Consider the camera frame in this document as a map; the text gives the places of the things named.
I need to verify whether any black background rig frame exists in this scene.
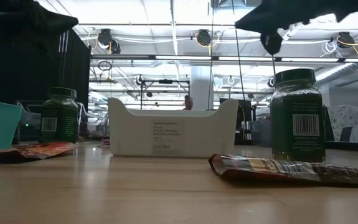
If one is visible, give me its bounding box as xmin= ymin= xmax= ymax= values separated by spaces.
xmin=139 ymin=79 xmax=191 ymax=110

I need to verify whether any ceiling light bar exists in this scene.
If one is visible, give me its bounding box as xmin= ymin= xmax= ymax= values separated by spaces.
xmin=90 ymin=54 xmax=358 ymax=64

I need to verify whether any clear plastic container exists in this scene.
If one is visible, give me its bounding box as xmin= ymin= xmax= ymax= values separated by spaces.
xmin=16 ymin=99 xmax=89 ymax=141

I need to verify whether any black curtain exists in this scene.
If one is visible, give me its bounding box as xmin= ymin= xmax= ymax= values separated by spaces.
xmin=0 ymin=29 xmax=92 ymax=144

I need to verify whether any green-lid glass spice jar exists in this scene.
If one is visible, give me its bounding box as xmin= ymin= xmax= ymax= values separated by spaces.
xmin=38 ymin=86 xmax=79 ymax=144
xmin=270 ymin=68 xmax=326 ymax=163

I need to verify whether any person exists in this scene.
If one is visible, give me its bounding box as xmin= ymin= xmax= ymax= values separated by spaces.
xmin=183 ymin=95 xmax=194 ymax=111

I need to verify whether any long black cable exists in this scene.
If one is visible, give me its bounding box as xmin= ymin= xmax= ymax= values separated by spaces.
xmin=230 ymin=0 xmax=247 ymax=103

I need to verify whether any white patterned panel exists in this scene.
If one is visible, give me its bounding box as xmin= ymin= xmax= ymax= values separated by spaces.
xmin=327 ymin=104 xmax=358 ymax=143

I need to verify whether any orange spice packet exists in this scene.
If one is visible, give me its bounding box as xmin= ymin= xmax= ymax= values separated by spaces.
xmin=0 ymin=142 xmax=75 ymax=162

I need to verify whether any brown spice packet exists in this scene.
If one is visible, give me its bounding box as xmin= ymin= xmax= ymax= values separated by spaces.
xmin=209 ymin=153 xmax=358 ymax=188

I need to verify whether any white plastic storage bin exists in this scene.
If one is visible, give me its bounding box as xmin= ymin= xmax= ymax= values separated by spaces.
xmin=108 ymin=97 xmax=239 ymax=159

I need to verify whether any gray plastic bin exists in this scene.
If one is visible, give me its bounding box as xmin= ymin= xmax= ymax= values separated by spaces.
xmin=248 ymin=119 xmax=273 ymax=147

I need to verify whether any ceiling cable reel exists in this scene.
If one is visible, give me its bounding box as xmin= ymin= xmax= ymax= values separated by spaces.
xmin=336 ymin=31 xmax=356 ymax=49
xmin=97 ymin=28 xmax=122 ymax=54
xmin=196 ymin=29 xmax=212 ymax=47

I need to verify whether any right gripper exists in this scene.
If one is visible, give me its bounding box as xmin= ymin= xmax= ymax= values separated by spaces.
xmin=234 ymin=0 xmax=358 ymax=55

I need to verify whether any thin black cable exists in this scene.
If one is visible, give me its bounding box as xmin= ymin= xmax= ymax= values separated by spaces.
xmin=207 ymin=0 xmax=215 ymax=110

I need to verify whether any white column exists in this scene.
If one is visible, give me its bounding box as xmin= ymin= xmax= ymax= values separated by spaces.
xmin=190 ymin=65 xmax=214 ymax=111

